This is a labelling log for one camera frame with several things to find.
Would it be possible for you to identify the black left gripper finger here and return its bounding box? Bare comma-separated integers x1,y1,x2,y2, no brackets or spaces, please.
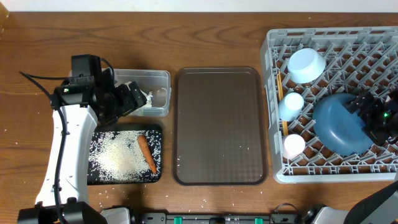
127,82,147,109
116,84,136,116

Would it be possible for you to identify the white tissue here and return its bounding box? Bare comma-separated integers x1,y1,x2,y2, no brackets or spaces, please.
125,82,153,108

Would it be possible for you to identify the dark blue plate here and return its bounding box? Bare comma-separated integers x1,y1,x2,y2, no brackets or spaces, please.
312,93,373,156

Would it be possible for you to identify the orange carrot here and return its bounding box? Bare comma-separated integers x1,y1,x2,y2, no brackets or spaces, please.
137,135,157,174

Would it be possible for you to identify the light blue rice bowl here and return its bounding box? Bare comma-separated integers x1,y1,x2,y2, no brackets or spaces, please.
287,48,326,84

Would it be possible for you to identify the light blue cup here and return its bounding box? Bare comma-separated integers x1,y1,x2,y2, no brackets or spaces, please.
278,92,304,122

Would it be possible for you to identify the pink cup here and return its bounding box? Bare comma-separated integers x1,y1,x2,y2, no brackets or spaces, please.
282,134,305,160

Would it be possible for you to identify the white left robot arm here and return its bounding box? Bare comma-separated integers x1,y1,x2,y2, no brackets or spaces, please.
17,54,147,223

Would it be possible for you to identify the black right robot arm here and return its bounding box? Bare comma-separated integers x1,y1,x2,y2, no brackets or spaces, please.
300,90,397,223

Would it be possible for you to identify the grey dishwasher rack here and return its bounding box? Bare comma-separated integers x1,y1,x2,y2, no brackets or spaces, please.
261,27,397,184

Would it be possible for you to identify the clear plastic bin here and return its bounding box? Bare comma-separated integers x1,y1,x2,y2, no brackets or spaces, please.
68,68,172,118

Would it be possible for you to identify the black tray bin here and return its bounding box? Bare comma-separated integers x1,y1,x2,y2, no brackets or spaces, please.
86,123,163,187

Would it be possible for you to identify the brown serving tray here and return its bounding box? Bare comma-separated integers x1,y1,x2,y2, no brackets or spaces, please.
173,67,268,186

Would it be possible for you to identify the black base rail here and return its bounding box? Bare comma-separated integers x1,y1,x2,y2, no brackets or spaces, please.
136,213,301,224

